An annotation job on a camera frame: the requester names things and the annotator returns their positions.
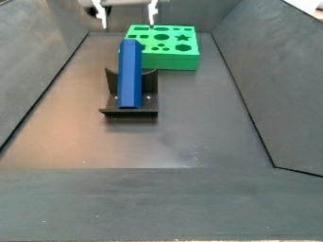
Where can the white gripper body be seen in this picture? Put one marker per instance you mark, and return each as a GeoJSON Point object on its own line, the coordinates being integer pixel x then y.
{"type": "Point", "coordinates": [109, 3]}

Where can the blue hexagonal prism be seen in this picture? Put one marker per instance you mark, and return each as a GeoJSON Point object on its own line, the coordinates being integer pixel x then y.
{"type": "Point", "coordinates": [130, 75]}

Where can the green shape sorter block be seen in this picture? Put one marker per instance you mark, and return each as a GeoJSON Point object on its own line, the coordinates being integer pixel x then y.
{"type": "Point", "coordinates": [170, 46]}

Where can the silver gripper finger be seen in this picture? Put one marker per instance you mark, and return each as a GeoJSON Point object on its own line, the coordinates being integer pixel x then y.
{"type": "Point", "coordinates": [153, 11]}
{"type": "Point", "coordinates": [101, 14]}

